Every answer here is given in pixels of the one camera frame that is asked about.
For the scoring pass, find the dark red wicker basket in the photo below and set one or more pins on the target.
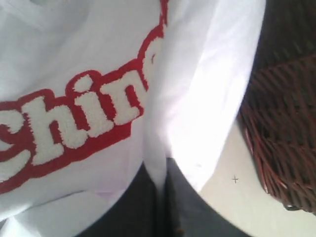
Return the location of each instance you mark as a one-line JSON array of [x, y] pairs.
[[278, 113]]

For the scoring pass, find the white t-shirt red lettering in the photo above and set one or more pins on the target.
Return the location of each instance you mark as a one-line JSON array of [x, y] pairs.
[[100, 99]]

